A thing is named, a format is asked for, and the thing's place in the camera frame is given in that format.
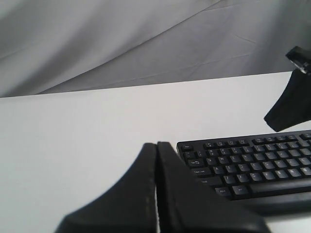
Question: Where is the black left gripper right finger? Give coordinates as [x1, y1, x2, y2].
[156, 142, 269, 233]

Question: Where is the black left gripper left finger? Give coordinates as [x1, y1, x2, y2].
[56, 143, 157, 233]

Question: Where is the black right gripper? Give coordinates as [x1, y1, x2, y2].
[264, 46, 311, 132]

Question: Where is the black acer keyboard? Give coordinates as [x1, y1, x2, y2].
[177, 130, 311, 215]

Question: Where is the grey backdrop cloth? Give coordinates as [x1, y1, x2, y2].
[0, 0, 311, 97]

